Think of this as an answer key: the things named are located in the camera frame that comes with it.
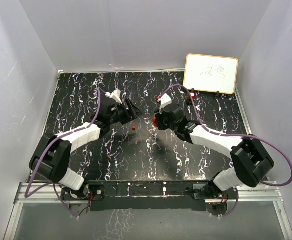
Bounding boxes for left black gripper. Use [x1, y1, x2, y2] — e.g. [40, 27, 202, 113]
[108, 98, 144, 125]

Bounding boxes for red round disc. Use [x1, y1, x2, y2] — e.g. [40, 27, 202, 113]
[152, 117, 158, 128]

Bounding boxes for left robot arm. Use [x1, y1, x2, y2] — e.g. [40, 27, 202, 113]
[29, 99, 143, 200]

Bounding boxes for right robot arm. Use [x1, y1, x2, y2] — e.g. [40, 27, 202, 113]
[153, 103, 275, 199]

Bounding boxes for red emergency stop button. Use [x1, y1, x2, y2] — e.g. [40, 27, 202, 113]
[187, 92, 196, 106]

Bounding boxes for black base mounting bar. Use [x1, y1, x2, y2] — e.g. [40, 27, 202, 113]
[88, 180, 211, 211]

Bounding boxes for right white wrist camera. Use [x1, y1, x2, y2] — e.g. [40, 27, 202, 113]
[157, 93, 172, 110]

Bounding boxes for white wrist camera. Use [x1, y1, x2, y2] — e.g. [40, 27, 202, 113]
[157, 93, 172, 110]
[104, 89, 123, 105]

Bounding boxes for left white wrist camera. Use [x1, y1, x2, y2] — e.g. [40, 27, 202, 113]
[104, 89, 123, 105]

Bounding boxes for white board with frame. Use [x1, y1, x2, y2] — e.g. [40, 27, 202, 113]
[183, 53, 239, 95]

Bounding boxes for aluminium frame rail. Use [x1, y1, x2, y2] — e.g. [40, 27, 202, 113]
[4, 183, 292, 240]

